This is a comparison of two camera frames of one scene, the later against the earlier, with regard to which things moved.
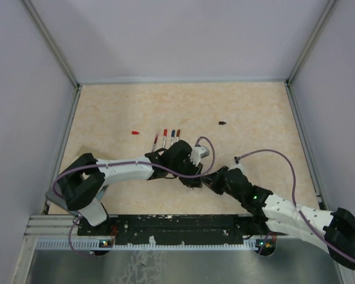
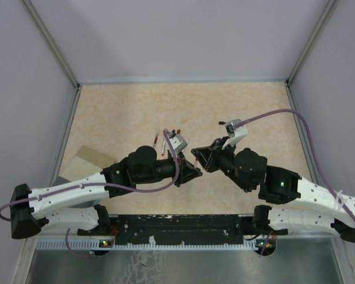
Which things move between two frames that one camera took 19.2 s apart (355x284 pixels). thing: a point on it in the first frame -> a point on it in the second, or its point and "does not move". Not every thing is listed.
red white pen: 154,144 does not move
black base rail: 170,228 does not move
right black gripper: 209,180 -> 215,152
